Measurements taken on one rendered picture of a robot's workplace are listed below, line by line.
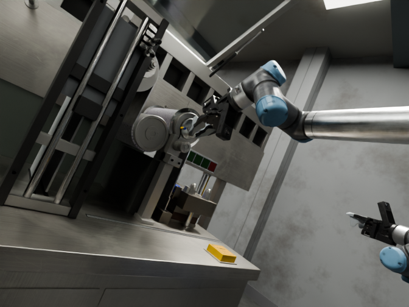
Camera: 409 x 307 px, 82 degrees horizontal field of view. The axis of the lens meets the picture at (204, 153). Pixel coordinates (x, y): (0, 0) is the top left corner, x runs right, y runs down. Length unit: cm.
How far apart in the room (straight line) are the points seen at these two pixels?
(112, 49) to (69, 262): 47
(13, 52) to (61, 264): 75
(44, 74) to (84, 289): 74
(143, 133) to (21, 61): 49
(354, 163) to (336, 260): 107
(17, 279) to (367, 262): 283
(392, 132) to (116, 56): 63
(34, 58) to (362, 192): 294
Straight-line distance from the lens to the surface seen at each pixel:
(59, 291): 58
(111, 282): 61
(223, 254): 78
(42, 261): 51
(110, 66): 65
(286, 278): 319
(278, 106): 61
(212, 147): 139
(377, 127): 60
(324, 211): 309
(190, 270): 68
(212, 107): 78
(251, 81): 72
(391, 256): 106
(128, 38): 68
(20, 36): 107
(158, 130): 81
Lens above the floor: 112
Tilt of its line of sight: 5 degrees up
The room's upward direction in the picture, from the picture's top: 24 degrees clockwise
